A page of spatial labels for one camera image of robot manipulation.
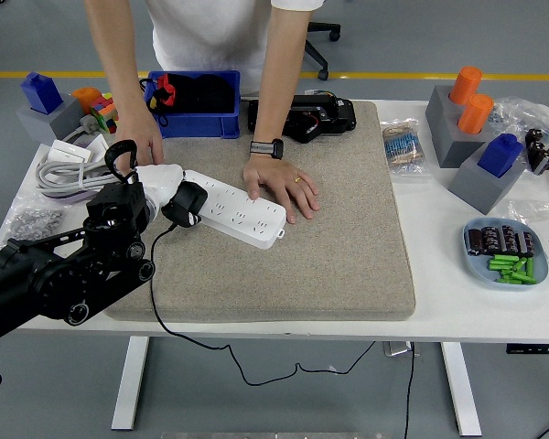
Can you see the black pouch with red trim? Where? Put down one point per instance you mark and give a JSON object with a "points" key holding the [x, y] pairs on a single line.
{"points": [[201, 96]]}

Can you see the metal floor plate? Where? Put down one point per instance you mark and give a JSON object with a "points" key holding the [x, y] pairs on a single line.
{"points": [[395, 350]]}

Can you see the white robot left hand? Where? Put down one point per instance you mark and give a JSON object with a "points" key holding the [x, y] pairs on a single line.
{"points": [[162, 178]]}

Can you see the grey block holder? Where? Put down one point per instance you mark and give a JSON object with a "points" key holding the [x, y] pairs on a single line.
{"points": [[50, 125], [480, 187]]}

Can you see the green cylinder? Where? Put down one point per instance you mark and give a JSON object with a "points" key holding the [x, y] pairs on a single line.
{"points": [[505, 258], [519, 264], [524, 277], [501, 265], [530, 268]]}

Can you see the black desk control panel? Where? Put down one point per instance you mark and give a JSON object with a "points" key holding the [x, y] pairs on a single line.
{"points": [[530, 349]]}

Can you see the light blue plate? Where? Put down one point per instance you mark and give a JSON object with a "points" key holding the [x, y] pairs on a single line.
{"points": [[478, 270]]}

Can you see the person's left hand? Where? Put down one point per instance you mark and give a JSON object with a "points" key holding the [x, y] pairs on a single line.
{"points": [[281, 180]]}

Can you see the grey-brown mat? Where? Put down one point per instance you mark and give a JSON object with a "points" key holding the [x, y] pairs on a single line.
{"points": [[302, 251]]}

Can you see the grey two-hole cylinder holder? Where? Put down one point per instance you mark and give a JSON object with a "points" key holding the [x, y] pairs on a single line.
{"points": [[448, 137]]}

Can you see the orange cylinder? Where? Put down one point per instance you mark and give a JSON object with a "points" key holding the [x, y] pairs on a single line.
{"points": [[465, 84], [475, 114]]}

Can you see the person's right hand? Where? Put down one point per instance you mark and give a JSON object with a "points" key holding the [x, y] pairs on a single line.
{"points": [[144, 137]]}

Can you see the clear bag of small parts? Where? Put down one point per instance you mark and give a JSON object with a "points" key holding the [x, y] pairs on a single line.
{"points": [[517, 112]]}

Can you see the person's right forearm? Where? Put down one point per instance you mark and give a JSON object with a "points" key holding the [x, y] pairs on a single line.
{"points": [[114, 59]]}

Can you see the blue house-shaped block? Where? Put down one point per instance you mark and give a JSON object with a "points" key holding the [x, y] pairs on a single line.
{"points": [[41, 93], [498, 155]]}

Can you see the white power strip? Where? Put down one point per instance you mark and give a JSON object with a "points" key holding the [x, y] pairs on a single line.
{"points": [[242, 215]]}

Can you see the plastic bag of screws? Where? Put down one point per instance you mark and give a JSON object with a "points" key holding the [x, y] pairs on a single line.
{"points": [[32, 219]]}

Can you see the person's left forearm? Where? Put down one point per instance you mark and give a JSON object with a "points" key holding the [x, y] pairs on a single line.
{"points": [[279, 78]]}

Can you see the black plug adapter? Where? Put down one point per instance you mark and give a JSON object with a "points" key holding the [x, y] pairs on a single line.
{"points": [[192, 196]]}

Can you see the plastic bag of resistors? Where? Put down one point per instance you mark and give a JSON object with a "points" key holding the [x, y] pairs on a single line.
{"points": [[403, 148]]}

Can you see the white table leg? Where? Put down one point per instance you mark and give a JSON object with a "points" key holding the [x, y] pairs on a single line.
{"points": [[459, 388], [130, 384]]}

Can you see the person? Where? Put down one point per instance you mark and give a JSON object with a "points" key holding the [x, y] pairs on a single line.
{"points": [[210, 32]]}

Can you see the black electronic device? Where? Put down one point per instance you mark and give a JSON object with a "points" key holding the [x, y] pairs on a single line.
{"points": [[338, 114]]}

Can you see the blue plastic bin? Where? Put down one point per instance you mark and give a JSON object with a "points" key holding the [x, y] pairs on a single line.
{"points": [[196, 128]]}

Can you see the black wrist watch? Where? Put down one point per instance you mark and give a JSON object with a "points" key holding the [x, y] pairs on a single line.
{"points": [[274, 148]]}

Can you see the white flat box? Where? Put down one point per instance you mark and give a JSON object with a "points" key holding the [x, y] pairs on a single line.
{"points": [[68, 153]]}

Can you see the colourful stickerless puzzle cube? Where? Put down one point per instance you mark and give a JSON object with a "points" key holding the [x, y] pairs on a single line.
{"points": [[104, 112]]}

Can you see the black office chair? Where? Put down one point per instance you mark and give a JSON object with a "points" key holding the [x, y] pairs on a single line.
{"points": [[315, 55]]}

